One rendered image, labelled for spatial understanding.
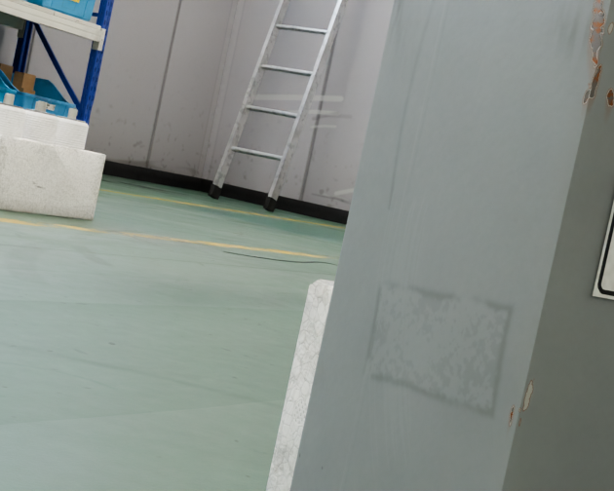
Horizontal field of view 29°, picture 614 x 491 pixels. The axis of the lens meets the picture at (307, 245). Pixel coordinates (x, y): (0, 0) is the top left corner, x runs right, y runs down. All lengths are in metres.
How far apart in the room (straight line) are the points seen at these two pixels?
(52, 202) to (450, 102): 2.89
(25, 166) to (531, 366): 2.84
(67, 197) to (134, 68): 4.64
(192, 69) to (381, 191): 7.95
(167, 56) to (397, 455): 7.76
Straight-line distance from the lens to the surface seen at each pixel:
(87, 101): 6.40
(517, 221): 0.21
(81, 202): 3.20
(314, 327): 0.52
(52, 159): 3.09
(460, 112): 0.23
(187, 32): 8.11
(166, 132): 8.07
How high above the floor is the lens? 0.22
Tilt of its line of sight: 3 degrees down
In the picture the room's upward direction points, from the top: 12 degrees clockwise
